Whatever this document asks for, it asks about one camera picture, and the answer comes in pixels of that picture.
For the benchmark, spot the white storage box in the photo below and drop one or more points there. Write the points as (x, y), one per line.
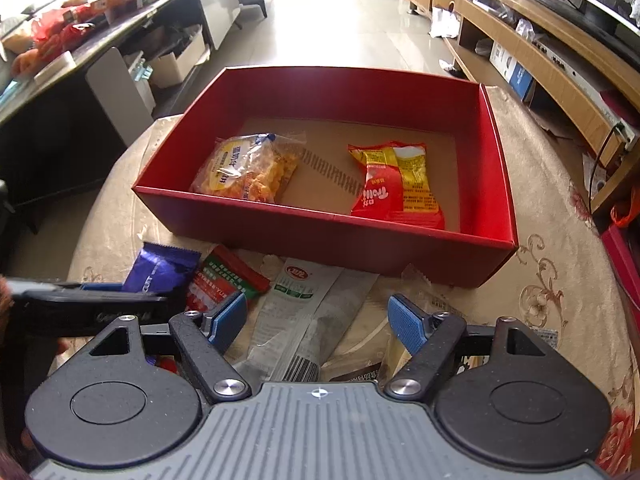
(175, 65)

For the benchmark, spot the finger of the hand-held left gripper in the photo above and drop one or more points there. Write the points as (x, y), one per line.
(75, 312)
(102, 287)

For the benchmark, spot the black television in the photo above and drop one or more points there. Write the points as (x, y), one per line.
(600, 10)

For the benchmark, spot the red bag of oranges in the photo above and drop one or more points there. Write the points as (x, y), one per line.
(55, 30)

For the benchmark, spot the clear packet of yellow pastry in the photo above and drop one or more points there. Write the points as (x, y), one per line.
(240, 170)

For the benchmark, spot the red cardboard box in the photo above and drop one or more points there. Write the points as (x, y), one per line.
(300, 240)

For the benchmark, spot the wooden television cabinet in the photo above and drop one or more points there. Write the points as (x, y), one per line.
(550, 75)

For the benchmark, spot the red and yellow snack packet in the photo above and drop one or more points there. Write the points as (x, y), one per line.
(380, 195)

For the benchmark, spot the white plastic bag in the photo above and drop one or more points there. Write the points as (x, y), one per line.
(444, 22)

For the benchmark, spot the white and blue box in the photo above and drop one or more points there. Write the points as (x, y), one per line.
(510, 70)

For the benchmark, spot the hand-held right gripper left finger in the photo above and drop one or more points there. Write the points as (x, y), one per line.
(227, 322)

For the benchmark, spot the white and green snack packet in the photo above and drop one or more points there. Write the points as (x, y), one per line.
(295, 305)

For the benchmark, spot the red and green snack packet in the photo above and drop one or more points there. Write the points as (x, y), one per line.
(225, 275)

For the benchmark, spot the clear bun packet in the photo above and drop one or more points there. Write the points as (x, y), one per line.
(365, 320)

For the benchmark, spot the orange plastic bag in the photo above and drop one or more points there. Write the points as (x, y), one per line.
(625, 215)

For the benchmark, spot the black coffee table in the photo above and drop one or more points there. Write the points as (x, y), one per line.
(60, 110)

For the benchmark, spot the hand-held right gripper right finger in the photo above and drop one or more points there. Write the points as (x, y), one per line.
(407, 322)

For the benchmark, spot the white set-top device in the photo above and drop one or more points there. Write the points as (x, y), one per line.
(575, 72)

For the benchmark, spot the red carton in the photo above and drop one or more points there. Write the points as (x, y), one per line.
(625, 265)

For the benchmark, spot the purple snack packet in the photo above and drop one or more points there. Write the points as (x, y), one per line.
(160, 270)

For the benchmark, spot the beige embroidered tablecloth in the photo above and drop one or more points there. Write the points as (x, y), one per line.
(540, 260)

